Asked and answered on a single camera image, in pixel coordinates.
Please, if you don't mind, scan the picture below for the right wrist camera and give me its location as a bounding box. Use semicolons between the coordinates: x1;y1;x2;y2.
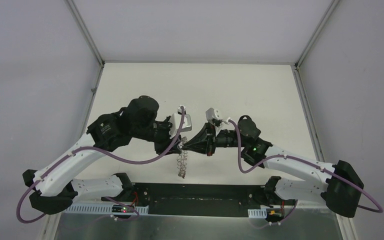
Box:
205;107;224;127

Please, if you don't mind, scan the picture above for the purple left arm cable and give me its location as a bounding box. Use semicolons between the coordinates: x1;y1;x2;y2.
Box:
16;105;187;224

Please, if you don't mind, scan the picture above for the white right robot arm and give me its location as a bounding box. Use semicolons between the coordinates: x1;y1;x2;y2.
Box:
183;115;364;218

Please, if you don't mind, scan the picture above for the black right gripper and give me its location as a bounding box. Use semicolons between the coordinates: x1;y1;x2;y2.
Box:
182;121;248;157

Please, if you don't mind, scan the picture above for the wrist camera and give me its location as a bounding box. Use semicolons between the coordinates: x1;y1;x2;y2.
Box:
168;113;193;139
205;107;224;127

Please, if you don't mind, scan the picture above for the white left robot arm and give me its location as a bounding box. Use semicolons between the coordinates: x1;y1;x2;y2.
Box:
22;95;192;215

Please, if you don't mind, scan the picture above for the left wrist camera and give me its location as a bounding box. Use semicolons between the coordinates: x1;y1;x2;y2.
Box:
168;113;193;139

